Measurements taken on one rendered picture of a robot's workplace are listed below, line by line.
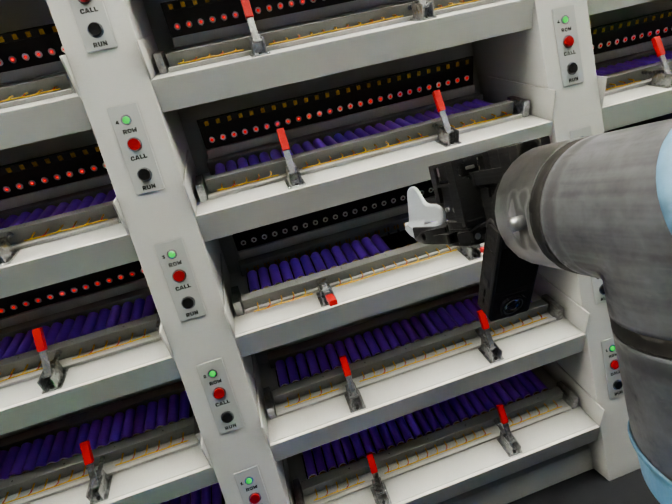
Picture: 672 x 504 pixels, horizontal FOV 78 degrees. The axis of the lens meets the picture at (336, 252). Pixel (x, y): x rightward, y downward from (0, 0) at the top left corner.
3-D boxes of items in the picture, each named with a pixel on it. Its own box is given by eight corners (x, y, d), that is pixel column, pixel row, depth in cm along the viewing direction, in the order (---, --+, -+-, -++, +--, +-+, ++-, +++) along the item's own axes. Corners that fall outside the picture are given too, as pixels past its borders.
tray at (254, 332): (567, 253, 76) (574, 207, 71) (242, 358, 67) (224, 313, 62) (501, 210, 93) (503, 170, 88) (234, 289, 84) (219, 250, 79)
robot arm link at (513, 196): (657, 251, 29) (534, 292, 27) (601, 245, 33) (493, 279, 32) (638, 121, 27) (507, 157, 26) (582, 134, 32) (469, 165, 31)
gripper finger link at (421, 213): (399, 188, 52) (451, 177, 43) (410, 233, 52) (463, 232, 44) (379, 194, 50) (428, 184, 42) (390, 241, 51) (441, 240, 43)
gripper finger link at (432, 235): (433, 217, 48) (492, 213, 40) (437, 232, 48) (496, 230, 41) (401, 229, 46) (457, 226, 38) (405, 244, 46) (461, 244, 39)
